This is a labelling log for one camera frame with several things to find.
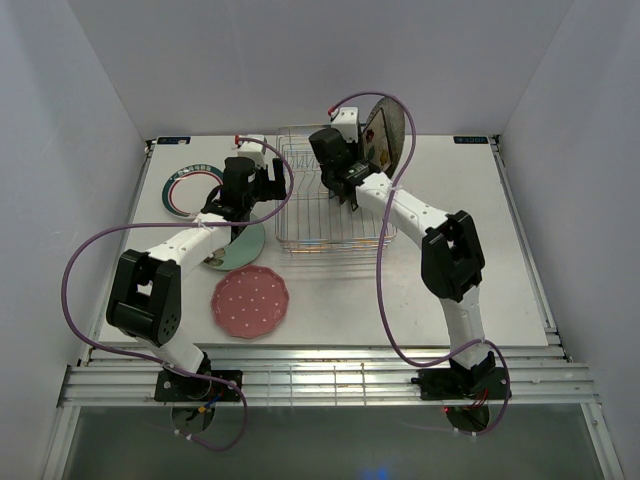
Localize wire dish rack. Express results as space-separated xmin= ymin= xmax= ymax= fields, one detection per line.
xmin=275 ymin=124 xmax=382 ymax=254

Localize cream floral square plate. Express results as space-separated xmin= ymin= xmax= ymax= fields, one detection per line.
xmin=360 ymin=109 xmax=392 ymax=172

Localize pink dotted plate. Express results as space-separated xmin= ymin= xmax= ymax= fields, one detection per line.
xmin=210 ymin=265 xmax=290 ymax=340

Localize speckled round plate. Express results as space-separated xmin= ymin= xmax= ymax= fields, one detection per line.
xmin=367 ymin=97 xmax=405 ymax=178

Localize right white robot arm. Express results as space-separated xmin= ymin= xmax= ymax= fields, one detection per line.
xmin=309 ymin=127 xmax=495 ymax=400

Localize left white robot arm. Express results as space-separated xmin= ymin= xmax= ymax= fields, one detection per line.
xmin=106 ymin=156 xmax=288 ymax=400

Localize mint green flower plate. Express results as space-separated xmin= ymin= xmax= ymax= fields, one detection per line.
xmin=203 ymin=223 xmax=266 ymax=271

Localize white plate green rim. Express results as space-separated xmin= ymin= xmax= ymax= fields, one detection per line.
xmin=161 ymin=164 xmax=223 ymax=219

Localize left blue table label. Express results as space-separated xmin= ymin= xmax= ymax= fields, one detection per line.
xmin=156 ymin=136 xmax=191 ymax=145

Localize blue table label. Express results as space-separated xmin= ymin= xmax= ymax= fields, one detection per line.
xmin=453 ymin=135 xmax=489 ymax=145
xmin=156 ymin=136 xmax=191 ymax=145

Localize right blue table label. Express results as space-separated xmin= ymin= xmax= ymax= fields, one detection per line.
xmin=453 ymin=135 xmax=489 ymax=145

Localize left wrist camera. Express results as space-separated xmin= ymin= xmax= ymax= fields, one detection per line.
xmin=234 ymin=134 xmax=266 ymax=168

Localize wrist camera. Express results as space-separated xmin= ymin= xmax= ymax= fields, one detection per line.
xmin=329 ymin=106 xmax=360 ymax=144
xmin=234 ymin=134 xmax=266 ymax=168

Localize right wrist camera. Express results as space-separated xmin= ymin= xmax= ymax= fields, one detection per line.
xmin=329 ymin=106 xmax=360 ymax=144

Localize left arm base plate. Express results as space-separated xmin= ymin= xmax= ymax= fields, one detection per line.
xmin=153 ymin=370 xmax=240 ymax=404

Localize aluminium frame rails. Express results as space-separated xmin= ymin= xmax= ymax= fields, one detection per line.
xmin=57 ymin=134 xmax=601 ymax=409

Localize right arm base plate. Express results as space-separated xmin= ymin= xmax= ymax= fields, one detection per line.
xmin=411 ymin=367 xmax=511 ymax=400

